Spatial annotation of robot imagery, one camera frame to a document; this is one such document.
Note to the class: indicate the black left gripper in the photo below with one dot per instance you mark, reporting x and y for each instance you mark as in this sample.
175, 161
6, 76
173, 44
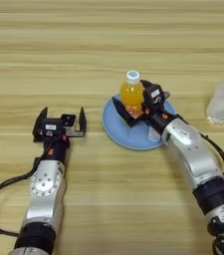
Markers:
57, 151

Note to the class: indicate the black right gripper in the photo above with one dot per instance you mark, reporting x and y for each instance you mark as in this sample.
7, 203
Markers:
158, 119

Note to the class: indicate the orange juice bottle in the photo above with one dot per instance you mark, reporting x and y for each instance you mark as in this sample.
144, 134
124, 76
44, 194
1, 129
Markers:
131, 93

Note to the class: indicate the small black white cube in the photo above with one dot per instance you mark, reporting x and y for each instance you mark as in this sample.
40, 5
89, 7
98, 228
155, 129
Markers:
68, 120

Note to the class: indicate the blue round plate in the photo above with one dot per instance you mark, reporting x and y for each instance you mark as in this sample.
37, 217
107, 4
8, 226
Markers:
133, 137

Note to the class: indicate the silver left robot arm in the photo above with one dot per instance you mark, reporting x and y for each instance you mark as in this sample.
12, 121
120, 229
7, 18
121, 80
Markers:
45, 196

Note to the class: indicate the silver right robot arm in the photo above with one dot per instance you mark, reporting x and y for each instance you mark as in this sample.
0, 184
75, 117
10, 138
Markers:
193, 156

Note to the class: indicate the black labelled box, left gripper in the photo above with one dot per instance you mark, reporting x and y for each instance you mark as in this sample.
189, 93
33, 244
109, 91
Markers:
52, 127

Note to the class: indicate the black labelled box, gripper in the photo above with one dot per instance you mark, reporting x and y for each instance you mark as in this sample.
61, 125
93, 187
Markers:
52, 127
154, 96

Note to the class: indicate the black labelled box, right gripper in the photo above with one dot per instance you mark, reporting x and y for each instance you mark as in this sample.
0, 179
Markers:
154, 96

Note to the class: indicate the clear bottle red cap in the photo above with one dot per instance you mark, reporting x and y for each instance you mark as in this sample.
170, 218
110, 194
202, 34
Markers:
223, 103

